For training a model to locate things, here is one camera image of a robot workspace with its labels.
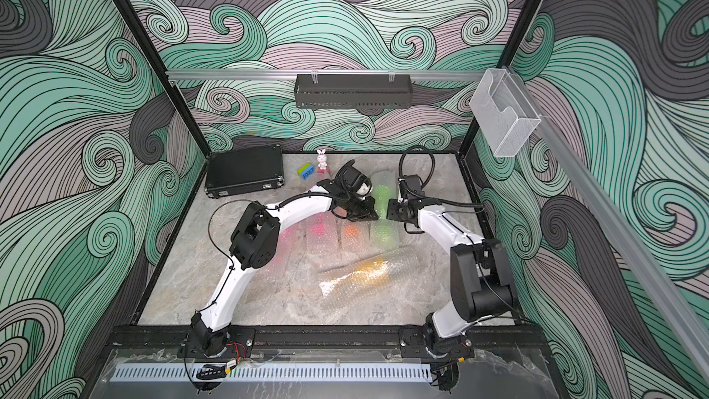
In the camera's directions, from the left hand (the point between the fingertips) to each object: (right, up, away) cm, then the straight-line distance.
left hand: (381, 215), depth 91 cm
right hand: (+4, +1, +1) cm, 4 cm away
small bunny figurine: (-22, +20, +19) cm, 36 cm away
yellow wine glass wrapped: (-5, -15, -13) cm, 20 cm away
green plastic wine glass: (0, -5, -5) cm, 7 cm away
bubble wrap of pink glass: (-29, -14, -1) cm, 33 cm away
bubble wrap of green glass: (+4, +13, +11) cm, 17 cm away
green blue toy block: (-29, +15, +20) cm, 38 cm away
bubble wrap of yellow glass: (+5, -15, -12) cm, 20 cm away
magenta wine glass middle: (-21, -4, -3) cm, 21 cm away
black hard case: (-63, +15, +28) cm, 70 cm away
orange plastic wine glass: (-10, -4, -3) cm, 12 cm away
